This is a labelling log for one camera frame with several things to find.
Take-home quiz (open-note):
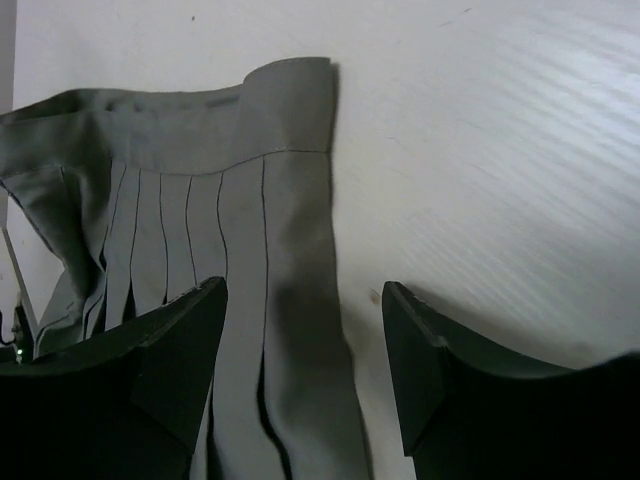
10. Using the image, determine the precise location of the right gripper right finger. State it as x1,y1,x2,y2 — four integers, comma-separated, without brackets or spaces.
382,281,639,479

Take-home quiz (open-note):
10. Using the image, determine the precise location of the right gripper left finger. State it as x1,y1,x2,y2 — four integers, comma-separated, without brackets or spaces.
1,277,228,479

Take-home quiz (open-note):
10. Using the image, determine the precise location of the grey pleated skirt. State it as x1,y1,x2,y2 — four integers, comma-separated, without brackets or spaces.
1,57,371,479

